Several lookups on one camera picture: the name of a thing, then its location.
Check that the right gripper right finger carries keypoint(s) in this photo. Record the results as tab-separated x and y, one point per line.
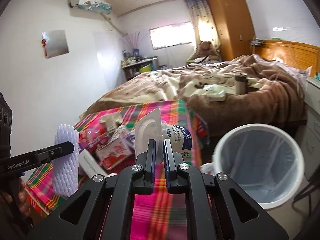
182	178

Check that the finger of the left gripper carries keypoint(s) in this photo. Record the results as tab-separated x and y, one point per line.
46	155

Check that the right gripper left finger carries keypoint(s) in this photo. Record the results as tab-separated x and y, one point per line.
137	179

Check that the white foam fruit net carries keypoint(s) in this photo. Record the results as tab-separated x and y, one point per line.
65	169

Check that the red strawberry milk carton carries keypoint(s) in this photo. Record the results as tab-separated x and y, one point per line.
113	153

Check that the white long cardboard box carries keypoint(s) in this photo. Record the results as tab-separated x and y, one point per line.
89	165

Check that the white trash bin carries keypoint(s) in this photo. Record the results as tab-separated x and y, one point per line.
260	164

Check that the red plastic wrapper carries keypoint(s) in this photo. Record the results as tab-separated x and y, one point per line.
93	138

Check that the purple white small carton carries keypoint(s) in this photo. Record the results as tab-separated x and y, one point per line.
128	136

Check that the crumpled white paper tray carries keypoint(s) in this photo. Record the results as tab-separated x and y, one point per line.
111	121

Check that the clear bin liner bag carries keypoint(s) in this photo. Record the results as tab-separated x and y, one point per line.
260	162

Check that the white tissue pack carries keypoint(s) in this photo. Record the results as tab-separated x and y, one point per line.
215	93

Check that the brown patterned blanket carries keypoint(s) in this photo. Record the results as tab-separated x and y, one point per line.
275	93

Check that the cluttered side shelf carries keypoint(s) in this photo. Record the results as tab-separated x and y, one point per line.
133	65

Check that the brown thermos mug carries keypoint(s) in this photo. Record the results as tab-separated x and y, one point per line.
241	83

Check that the brown teddy bear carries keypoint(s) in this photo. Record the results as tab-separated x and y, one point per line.
206	52

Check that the grey drawer nightstand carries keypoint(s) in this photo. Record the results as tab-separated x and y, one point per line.
307	135

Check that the purple dried branches vase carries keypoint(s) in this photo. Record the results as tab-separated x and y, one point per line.
135	41

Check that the patterned curtain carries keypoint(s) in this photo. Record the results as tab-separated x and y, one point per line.
203	23

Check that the wooden wardrobe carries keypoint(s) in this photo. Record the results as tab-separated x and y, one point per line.
234	27

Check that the white air conditioner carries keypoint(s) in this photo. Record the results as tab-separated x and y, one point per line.
99	6

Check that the wooden headboard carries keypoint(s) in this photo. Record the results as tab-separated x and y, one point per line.
294	54

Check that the silver wall mirror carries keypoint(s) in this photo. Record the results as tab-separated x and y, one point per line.
54	43

